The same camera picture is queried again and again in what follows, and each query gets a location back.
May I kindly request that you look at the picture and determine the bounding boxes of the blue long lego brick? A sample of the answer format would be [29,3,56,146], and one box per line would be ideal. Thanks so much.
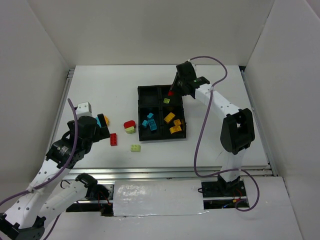
[95,117,102,128]

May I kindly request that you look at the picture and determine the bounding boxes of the red curved lego brick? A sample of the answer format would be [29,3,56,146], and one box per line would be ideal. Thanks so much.
[168,91,175,97]

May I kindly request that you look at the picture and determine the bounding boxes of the small green lego brick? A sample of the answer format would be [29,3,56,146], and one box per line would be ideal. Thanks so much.
[163,98,170,104]

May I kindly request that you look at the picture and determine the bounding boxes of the yellow long lego brick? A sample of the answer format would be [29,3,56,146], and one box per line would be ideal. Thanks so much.
[164,112,176,124]

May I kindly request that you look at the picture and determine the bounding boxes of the small yellow lego brick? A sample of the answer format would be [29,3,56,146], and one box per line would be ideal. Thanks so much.
[173,119,182,126]

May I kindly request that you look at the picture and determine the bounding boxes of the yellow rounded lego brick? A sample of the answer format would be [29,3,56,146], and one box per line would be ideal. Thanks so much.
[169,125,182,134]

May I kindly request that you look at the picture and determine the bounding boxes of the cyan rounded lego piece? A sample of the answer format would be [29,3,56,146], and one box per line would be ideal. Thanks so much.
[148,118,157,132]

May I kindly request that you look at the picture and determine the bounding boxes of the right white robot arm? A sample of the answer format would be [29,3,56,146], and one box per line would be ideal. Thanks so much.
[170,61,255,193]

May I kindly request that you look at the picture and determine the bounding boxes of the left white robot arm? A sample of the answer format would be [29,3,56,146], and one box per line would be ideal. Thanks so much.
[0,113,110,240]

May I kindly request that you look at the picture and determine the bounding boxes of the yellow butterfly lego piece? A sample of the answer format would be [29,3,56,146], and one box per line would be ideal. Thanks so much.
[104,116,110,126]

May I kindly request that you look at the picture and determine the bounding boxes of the red flat lego brick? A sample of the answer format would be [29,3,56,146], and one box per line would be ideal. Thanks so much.
[109,133,118,147]

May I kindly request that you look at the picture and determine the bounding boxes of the red rounded lego brick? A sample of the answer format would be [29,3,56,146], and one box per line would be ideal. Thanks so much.
[123,120,136,129]

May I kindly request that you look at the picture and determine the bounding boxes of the light green lego under red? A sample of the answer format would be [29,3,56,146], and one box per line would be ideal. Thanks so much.
[125,126,136,134]

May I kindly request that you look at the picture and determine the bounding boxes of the black four-compartment sorting tray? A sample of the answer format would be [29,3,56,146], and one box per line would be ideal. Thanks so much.
[137,85,187,142]

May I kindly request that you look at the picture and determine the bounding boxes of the light green square lego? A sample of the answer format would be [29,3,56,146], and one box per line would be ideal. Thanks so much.
[130,144,141,153]

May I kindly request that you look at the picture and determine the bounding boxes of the white foil-covered panel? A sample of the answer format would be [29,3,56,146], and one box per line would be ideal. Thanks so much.
[113,180,205,217]

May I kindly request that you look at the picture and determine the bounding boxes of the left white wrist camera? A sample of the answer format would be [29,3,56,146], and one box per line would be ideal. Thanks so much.
[75,102,92,119]

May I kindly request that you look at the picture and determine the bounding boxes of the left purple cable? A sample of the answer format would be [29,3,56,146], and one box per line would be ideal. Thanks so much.
[0,98,79,240]

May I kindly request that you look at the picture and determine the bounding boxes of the aluminium frame rail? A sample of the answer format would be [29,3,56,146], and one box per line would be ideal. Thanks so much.
[62,166,273,181]

